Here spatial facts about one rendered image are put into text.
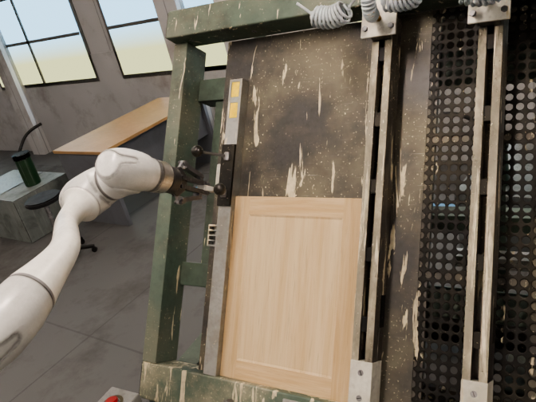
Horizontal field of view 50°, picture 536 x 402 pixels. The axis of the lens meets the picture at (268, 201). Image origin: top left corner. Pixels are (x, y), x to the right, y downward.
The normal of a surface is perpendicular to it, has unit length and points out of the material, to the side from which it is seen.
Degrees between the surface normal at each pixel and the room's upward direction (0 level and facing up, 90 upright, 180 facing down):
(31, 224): 90
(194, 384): 54
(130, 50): 90
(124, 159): 64
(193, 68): 90
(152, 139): 90
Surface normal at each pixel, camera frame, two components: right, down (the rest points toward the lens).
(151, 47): -0.55, 0.47
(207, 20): -0.52, -0.13
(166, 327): 0.85, 0.02
